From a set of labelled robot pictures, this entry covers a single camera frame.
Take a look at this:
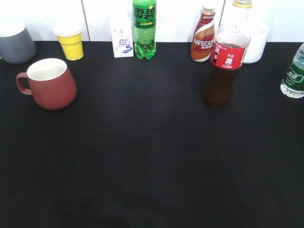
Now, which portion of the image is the green label water bottle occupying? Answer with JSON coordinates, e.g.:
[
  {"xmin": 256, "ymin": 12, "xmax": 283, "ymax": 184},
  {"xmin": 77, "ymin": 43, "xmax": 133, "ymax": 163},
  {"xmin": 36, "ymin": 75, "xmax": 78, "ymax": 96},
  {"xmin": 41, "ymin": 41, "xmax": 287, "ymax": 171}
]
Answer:
[{"xmin": 280, "ymin": 44, "xmax": 304, "ymax": 99}]

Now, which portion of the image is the white ceramic mug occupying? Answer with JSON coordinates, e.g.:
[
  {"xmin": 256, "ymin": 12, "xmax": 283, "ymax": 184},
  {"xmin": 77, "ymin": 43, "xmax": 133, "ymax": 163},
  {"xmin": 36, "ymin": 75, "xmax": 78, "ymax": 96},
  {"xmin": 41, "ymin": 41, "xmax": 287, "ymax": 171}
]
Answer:
[{"xmin": 243, "ymin": 23, "xmax": 269, "ymax": 64}]

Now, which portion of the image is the cola bottle red label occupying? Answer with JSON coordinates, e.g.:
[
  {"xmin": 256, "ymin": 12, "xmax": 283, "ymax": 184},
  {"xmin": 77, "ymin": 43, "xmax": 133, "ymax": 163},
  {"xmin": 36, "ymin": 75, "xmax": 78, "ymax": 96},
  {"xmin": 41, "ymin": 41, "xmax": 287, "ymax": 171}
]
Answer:
[{"xmin": 204, "ymin": 0, "xmax": 252, "ymax": 108}]

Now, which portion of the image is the green sprite bottle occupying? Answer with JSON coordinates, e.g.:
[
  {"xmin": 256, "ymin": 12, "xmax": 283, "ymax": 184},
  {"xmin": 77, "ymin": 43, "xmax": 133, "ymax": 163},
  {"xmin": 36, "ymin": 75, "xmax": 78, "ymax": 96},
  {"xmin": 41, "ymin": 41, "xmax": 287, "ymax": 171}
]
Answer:
[{"xmin": 133, "ymin": 0, "xmax": 157, "ymax": 59}]

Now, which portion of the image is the red ceramic mug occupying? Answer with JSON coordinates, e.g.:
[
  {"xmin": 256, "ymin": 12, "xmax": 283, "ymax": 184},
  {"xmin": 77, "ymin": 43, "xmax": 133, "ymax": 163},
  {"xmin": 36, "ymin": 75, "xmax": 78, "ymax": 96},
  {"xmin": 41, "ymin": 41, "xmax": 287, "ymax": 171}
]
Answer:
[{"xmin": 16, "ymin": 58, "xmax": 77, "ymax": 110}]

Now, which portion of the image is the brown nescafe bottle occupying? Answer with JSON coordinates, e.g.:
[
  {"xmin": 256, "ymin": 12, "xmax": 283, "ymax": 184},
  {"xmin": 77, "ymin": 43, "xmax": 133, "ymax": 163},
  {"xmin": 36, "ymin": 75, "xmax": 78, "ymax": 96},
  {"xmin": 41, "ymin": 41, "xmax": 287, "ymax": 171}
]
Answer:
[{"xmin": 190, "ymin": 2, "xmax": 215, "ymax": 62}]

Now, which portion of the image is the yellow paper cup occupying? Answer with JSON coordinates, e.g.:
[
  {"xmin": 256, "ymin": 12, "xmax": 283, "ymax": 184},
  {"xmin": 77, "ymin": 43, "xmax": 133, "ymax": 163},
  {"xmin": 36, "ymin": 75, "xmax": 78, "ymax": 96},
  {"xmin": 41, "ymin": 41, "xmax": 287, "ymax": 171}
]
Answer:
[{"xmin": 53, "ymin": 21, "xmax": 84, "ymax": 61}]

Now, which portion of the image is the grey ceramic mug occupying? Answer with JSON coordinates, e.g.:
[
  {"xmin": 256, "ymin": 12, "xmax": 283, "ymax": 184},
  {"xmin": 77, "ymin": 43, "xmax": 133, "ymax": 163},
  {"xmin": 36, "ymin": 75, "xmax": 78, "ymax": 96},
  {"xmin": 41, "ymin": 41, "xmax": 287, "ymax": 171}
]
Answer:
[{"xmin": 0, "ymin": 22, "xmax": 37, "ymax": 65}]

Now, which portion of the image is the white blueberry milk carton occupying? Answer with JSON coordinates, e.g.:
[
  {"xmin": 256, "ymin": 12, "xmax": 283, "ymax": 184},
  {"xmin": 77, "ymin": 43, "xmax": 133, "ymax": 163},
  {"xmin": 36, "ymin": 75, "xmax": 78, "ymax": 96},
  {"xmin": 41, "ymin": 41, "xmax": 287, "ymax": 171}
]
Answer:
[{"xmin": 110, "ymin": 14, "xmax": 134, "ymax": 58}]

